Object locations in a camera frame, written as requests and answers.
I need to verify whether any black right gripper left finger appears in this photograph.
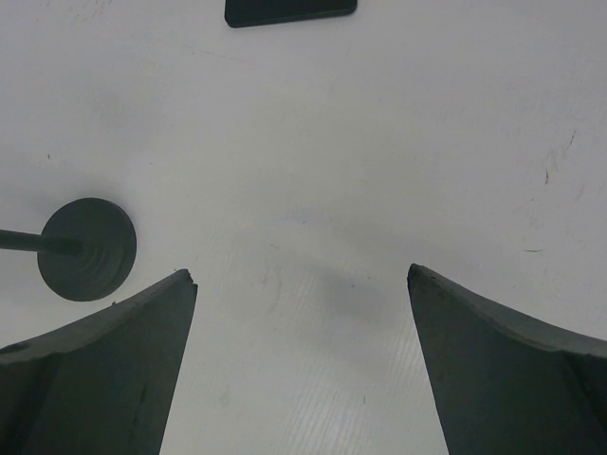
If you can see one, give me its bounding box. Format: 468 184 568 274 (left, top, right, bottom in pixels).
1 269 197 454

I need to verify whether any black phone lying flat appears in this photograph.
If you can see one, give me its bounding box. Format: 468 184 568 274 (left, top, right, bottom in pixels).
224 0 358 28

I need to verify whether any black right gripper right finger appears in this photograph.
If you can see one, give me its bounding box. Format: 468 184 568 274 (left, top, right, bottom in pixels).
407 264 606 454

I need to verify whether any black round-base phone stand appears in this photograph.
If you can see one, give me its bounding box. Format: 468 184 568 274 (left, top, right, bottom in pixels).
1 197 137 302

